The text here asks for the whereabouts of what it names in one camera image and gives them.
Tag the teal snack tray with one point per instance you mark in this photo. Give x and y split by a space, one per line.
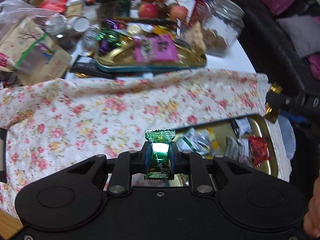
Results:
150 66

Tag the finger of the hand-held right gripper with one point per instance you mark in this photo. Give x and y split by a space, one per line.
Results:
296 117
282 101

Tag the pile of foil candies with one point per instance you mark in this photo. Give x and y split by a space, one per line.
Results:
110 36

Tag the large clear glass jar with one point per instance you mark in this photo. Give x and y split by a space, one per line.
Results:
225 25

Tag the person's right forearm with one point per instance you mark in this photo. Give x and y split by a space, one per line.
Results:
313 212

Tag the green and silver snack packet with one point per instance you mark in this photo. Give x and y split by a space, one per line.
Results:
188 140

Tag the white candy packet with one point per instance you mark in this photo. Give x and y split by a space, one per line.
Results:
235 147

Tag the floral tablecloth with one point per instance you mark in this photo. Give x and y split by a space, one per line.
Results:
100 110

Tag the grey cushion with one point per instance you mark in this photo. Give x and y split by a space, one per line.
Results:
302 35

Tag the green foil candy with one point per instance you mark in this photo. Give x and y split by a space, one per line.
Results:
160 136

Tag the gold foil candy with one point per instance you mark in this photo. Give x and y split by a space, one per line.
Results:
273 88

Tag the kraft paper bag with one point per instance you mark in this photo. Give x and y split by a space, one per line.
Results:
37 55

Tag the silver and yellow snack packet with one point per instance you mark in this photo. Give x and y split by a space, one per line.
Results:
207 140

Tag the red apple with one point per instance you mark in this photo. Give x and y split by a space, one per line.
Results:
148 10
178 12

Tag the grey and black snack packet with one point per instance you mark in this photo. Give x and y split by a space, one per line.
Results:
241 127

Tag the black sofa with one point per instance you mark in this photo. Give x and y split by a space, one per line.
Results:
270 55

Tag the pink snack packet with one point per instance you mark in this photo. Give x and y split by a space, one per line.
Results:
156 48

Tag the black pouch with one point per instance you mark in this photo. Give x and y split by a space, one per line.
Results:
87 68

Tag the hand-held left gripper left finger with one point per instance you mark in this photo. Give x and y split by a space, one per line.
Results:
147 157

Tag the round white lid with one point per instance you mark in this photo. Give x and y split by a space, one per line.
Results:
80 25

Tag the clear plastic bag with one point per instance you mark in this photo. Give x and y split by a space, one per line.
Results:
20 10

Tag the red snack packet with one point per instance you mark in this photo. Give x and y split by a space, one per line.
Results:
258 150

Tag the small glass jar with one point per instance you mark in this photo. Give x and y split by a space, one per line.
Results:
89 38

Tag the beige snack packet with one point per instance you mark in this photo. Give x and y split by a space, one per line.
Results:
197 37

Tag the glass jar with lid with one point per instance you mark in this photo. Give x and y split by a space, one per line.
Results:
56 25

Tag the dark glass jar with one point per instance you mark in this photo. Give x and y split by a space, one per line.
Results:
108 7

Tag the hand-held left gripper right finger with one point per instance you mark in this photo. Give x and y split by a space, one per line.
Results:
174 157

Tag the green can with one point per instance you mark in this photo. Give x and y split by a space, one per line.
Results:
123 0

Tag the red packet in jar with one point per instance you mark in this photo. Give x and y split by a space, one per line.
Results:
200 10

